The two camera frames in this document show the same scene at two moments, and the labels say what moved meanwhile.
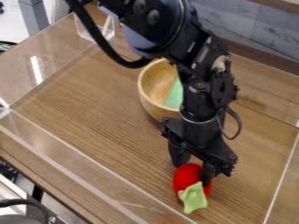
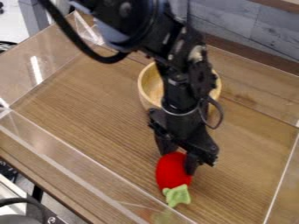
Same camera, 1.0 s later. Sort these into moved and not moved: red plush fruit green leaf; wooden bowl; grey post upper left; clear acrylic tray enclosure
Moved: red plush fruit green leaf
Not moved: wooden bowl; grey post upper left; clear acrylic tray enclosure
